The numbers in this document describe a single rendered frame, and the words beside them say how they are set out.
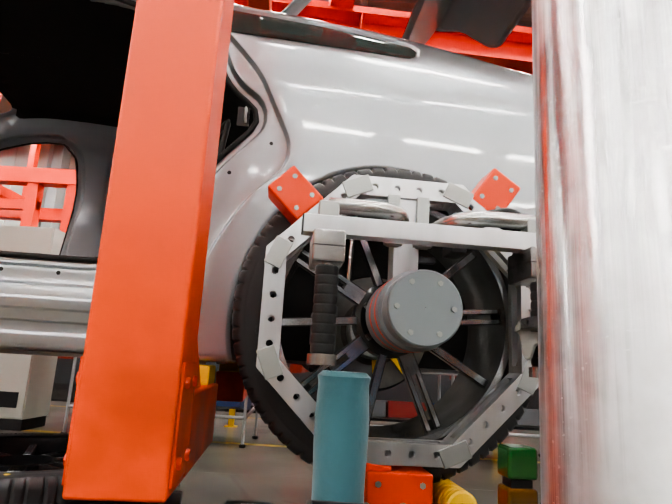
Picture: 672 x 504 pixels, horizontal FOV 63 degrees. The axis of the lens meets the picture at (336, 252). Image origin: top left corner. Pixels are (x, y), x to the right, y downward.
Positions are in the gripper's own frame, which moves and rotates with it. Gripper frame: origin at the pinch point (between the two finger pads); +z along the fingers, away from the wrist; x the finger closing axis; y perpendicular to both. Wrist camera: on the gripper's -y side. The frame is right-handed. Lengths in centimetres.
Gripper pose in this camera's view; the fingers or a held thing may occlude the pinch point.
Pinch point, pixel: (536, 326)
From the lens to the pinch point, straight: 92.6
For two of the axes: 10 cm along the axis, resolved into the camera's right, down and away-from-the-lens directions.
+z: -1.1, 2.0, 9.7
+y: -0.6, 9.8, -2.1
